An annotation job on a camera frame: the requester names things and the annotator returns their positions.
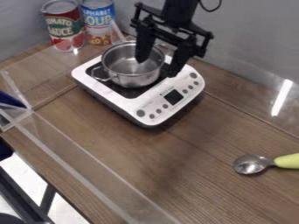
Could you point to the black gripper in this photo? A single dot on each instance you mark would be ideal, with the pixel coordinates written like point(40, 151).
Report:
point(159, 24)

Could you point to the silver metal pot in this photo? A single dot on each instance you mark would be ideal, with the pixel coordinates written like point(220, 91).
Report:
point(121, 69)

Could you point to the white and black stove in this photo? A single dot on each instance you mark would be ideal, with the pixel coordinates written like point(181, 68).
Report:
point(148, 105)

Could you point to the alphabet soup can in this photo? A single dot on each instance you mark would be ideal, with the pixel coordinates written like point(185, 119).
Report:
point(97, 13)

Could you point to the tomato sauce can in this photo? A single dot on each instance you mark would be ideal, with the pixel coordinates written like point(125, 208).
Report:
point(61, 14)

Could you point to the clear acrylic barrier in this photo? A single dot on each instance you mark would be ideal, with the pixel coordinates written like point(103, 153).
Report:
point(111, 189)

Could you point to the spoon with yellow handle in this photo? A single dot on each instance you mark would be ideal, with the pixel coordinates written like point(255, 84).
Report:
point(251, 164)

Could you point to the black metal table frame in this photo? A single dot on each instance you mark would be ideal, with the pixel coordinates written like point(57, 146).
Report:
point(32, 213)

